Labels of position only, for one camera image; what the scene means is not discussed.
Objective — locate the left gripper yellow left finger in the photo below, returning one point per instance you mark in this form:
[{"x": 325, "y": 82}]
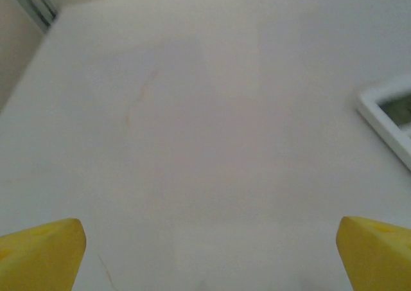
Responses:
[{"x": 38, "y": 259}]

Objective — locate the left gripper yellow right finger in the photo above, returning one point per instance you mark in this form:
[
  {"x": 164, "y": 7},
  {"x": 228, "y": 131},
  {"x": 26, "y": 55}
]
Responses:
[{"x": 379, "y": 259}]

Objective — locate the white remote with display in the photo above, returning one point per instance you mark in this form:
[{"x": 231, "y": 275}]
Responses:
[{"x": 399, "y": 111}]

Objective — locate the aluminium frame post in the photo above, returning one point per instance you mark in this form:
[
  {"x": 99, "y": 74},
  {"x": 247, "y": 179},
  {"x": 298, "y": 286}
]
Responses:
[{"x": 37, "y": 2}]

